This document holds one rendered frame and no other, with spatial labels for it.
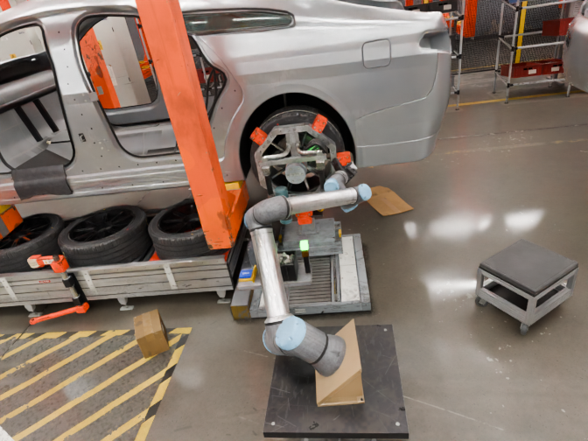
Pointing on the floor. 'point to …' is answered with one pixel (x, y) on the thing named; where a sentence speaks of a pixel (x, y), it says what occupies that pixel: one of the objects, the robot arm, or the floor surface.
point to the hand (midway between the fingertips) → (351, 163)
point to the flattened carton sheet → (387, 201)
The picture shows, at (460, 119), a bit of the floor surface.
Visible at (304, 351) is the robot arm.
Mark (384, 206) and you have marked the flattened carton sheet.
